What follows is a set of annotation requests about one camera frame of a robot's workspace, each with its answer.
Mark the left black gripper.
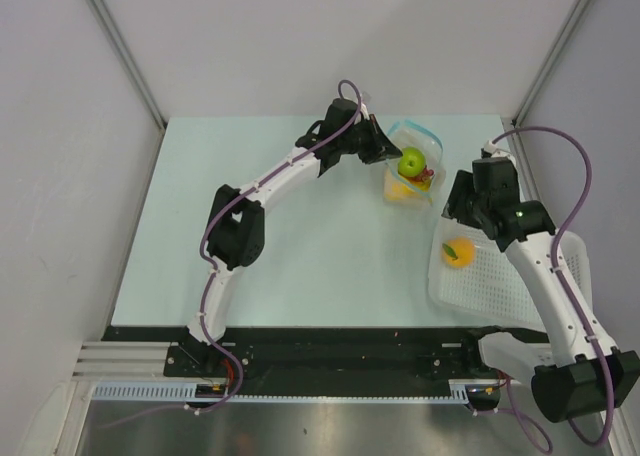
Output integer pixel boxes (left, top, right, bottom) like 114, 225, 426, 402
338, 115, 402, 166

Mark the green fake apple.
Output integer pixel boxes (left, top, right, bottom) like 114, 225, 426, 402
397, 146, 426, 178

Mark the clear zip top bag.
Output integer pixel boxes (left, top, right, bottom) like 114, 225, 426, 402
383, 119, 446, 209

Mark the orange fake fruit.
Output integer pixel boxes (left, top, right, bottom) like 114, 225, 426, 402
440, 236, 476, 269

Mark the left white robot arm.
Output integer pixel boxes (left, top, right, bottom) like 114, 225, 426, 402
179, 98, 402, 376

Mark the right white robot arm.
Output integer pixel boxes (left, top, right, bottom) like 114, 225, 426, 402
442, 157, 639, 423

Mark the yellow fake banana bunch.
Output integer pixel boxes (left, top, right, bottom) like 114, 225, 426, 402
383, 172, 422, 204

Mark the red fake grape bunch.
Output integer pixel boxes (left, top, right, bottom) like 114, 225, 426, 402
416, 166, 435, 183

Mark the white perforated plastic basket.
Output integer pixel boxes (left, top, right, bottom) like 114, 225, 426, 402
427, 210, 594, 335

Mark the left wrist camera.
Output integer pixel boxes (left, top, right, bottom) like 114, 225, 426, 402
360, 92, 371, 120

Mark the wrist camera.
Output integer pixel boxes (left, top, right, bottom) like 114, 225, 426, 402
481, 140, 517, 167
360, 92, 371, 120

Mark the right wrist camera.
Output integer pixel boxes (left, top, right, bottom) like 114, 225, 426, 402
481, 140, 517, 167

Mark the white cable duct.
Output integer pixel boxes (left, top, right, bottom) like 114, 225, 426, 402
92, 379, 474, 405

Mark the right aluminium corner post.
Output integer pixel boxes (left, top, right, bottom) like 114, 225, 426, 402
510, 0, 595, 126

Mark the aluminium corner post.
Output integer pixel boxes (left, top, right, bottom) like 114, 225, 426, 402
73, 0, 168, 130
510, 0, 595, 126

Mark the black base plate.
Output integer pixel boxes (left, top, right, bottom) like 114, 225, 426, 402
102, 326, 501, 379

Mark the left aluminium corner post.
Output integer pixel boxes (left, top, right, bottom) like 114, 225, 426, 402
73, 0, 168, 130

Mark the aluminium frame rail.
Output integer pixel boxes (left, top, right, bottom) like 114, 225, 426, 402
72, 340, 546, 383

